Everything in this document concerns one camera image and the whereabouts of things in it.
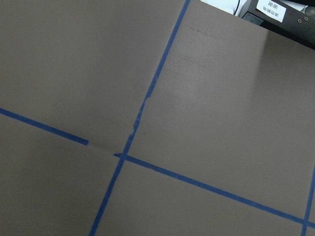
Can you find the black mini computer box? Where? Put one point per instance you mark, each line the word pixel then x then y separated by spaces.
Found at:
pixel 279 17

